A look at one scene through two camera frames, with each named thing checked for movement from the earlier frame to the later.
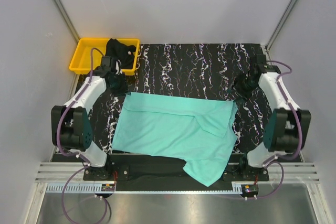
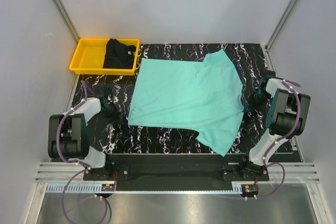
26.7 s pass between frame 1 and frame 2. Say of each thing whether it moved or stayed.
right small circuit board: stayed
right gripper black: moved
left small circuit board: stayed
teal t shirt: moved
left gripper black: moved
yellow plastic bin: stayed
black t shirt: stayed
